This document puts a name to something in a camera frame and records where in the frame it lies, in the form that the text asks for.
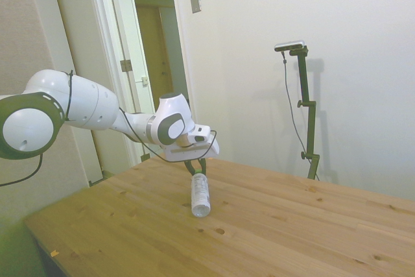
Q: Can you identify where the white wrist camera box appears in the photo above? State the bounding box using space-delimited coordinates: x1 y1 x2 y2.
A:
187 124 212 145

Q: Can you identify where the dark jointed camera stand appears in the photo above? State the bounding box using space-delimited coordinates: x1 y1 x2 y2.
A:
288 47 322 181

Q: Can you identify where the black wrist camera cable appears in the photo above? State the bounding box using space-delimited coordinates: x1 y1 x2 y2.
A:
0 69 218 187

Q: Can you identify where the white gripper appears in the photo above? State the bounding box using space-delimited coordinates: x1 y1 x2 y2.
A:
163 133 221 176

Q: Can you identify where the brown wooden door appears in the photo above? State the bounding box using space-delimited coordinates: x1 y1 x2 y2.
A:
135 4 178 106

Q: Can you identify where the white door frame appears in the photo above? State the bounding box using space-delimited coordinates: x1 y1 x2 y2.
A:
84 0 195 187

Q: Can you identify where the grey bar camera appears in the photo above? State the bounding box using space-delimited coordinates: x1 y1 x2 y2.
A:
274 40 307 53

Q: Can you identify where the clear water bottle green cap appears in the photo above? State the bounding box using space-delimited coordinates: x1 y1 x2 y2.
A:
190 170 212 218

